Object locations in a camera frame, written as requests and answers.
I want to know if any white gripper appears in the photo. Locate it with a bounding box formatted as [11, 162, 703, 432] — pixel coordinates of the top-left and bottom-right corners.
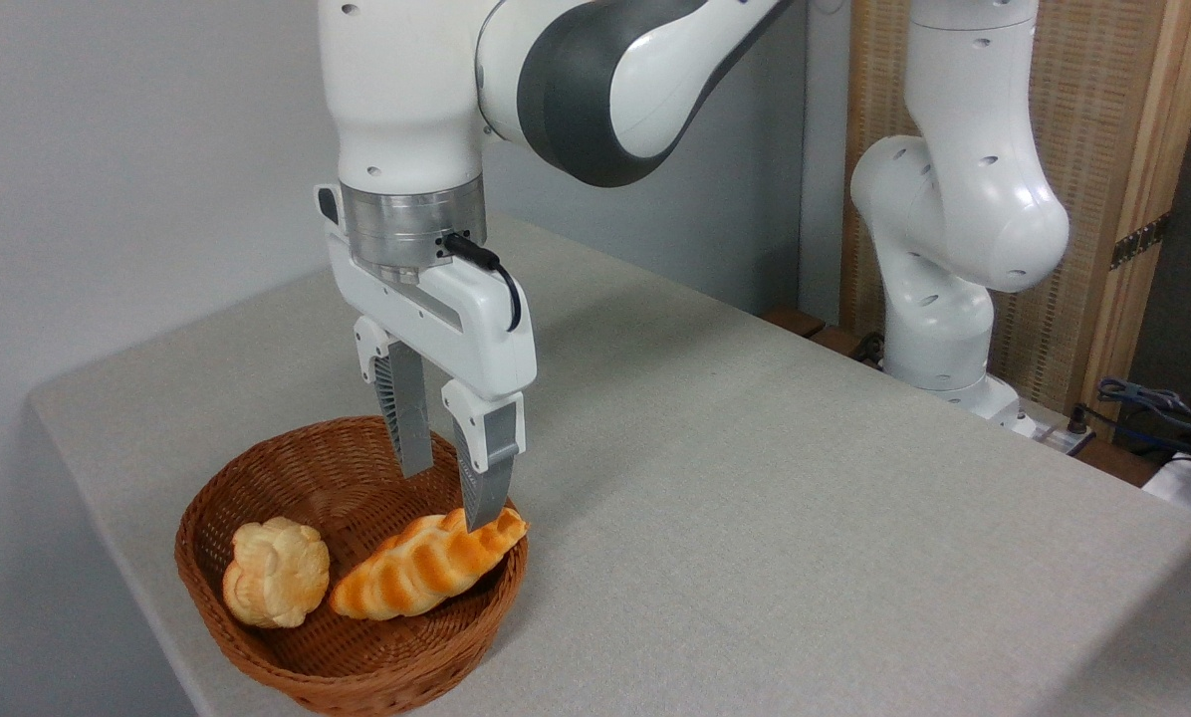
[316, 184, 538, 533]

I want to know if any braided golden bread loaf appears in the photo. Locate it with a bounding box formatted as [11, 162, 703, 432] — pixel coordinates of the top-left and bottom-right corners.
[330, 506, 530, 621]

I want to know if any round pale bread roll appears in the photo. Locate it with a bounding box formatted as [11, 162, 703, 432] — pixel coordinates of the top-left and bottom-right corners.
[222, 516, 332, 629]

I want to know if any brown wicker basket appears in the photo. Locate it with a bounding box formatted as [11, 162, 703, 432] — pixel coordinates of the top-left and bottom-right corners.
[174, 415, 531, 717]

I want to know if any brown wooden floor beam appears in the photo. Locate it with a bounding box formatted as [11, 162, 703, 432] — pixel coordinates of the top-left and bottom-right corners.
[760, 306, 887, 371]

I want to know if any metal screen hinge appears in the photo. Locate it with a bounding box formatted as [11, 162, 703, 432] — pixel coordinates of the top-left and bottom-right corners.
[1110, 212, 1173, 271]

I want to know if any white cloth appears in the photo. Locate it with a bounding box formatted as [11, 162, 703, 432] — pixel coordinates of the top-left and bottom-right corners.
[1141, 451, 1191, 531]

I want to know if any wooden woven screen panel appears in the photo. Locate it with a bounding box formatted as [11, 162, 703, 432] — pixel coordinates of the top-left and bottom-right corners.
[839, 0, 1191, 441]

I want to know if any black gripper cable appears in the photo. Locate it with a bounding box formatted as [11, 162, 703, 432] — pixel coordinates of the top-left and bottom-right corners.
[441, 232, 523, 333]

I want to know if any blue grey cable bundle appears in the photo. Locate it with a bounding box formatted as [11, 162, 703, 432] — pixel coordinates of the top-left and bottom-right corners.
[1096, 377, 1191, 461]

